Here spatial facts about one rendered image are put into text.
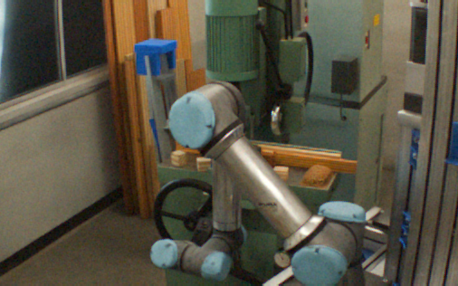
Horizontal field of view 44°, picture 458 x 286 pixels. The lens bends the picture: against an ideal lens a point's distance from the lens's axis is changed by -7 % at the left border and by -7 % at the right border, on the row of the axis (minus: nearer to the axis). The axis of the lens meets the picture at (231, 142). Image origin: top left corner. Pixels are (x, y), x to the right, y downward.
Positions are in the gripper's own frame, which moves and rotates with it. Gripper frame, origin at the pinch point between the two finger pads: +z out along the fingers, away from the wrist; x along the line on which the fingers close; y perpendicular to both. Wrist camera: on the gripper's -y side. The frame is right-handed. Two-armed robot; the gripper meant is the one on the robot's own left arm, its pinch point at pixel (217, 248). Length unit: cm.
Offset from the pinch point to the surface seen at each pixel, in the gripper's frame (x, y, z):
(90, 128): -147, -39, 119
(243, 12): -8, -74, -2
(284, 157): 5.7, -33.2, 27.1
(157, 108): -80, -51, 80
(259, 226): 3.6, -8.4, 22.6
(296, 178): 13.6, -26.5, 19.9
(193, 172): -20.4, -21.6, 13.7
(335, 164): 24, -34, 28
